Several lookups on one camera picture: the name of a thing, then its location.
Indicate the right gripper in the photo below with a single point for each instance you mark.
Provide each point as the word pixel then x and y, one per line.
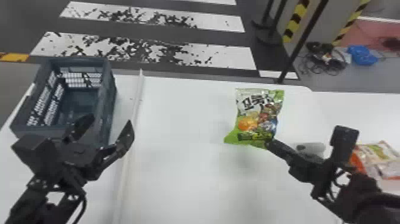
pixel 307 170

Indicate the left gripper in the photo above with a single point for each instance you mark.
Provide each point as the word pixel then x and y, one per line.
pixel 79 161

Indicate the green snack packet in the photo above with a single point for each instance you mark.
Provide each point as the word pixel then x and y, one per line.
pixel 257 115

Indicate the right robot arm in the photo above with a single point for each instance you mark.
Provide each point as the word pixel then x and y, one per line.
pixel 365 200

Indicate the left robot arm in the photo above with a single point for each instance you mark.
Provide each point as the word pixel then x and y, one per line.
pixel 34 203

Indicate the blue crate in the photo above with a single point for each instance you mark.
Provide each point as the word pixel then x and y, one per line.
pixel 78 103

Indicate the white slab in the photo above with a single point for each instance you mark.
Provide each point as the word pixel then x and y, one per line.
pixel 103 200

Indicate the orange snack packet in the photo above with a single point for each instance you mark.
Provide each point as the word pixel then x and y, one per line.
pixel 378 159

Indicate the blue bag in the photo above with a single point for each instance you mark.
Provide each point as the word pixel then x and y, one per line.
pixel 362 55

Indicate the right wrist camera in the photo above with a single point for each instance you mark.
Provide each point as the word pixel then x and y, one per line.
pixel 343 140

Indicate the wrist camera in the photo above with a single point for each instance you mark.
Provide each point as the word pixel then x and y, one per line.
pixel 343 140
pixel 34 156

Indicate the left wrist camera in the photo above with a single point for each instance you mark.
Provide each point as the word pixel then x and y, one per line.
pixel 34 156

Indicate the black post on round foot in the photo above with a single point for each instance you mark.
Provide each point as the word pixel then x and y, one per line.
pixel 265 29

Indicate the yellow black striped post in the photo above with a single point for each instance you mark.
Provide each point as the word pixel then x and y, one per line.
pixel 350 22
pixel 295 20

